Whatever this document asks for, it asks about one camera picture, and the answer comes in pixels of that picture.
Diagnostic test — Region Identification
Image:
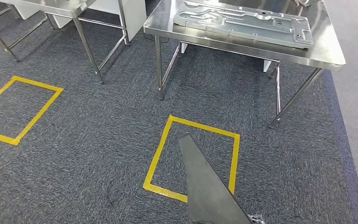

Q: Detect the stainless steel workbench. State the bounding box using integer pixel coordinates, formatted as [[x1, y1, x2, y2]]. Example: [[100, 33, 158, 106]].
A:
[[143, 0, 347, 129]]

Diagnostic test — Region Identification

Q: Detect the stainless steel table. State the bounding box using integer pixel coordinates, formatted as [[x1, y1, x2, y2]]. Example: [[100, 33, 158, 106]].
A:
[[0, 0, 131, 84]]

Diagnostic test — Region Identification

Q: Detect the stamped grey metal panel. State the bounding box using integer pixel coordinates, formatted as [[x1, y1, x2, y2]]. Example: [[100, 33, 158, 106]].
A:
[[173, 0, 314, 49]]

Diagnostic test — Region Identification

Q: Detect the black plastic plate frame part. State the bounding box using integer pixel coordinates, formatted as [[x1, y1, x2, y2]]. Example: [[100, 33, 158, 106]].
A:
[[178, 133, 254, 224]]

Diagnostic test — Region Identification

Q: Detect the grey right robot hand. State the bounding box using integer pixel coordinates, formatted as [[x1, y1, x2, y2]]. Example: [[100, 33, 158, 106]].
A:
[[248, 214, 265, 224]]

